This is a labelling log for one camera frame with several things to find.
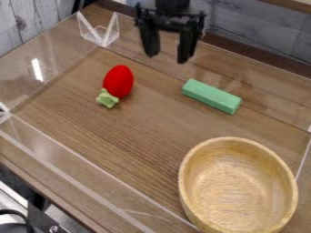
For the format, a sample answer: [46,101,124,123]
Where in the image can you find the black metal stand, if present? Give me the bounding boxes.
[0,165,67,233]

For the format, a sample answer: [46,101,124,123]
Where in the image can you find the wooden bowl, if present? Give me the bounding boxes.
[179,137,299,233]

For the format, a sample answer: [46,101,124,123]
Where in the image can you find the green rectangular block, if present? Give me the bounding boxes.
[182,79,242,115]

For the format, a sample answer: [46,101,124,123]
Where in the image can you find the clear acrylic front wall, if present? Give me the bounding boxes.
[0,104,200,233]

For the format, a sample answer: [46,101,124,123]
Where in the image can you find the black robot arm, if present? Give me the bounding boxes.
[135,0,207,64]

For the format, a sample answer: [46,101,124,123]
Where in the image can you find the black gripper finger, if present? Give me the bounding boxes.
[139,21,160,57]
[178,26,199,64]

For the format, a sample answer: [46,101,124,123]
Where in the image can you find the clear acrylic corner bracket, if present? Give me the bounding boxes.
[76,12,119,47]

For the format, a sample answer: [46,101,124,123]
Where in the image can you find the red plush strawberry green leaves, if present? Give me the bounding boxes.
[96,65,134,108]

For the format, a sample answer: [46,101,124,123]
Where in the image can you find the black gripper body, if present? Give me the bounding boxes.
[135,2,207,37]

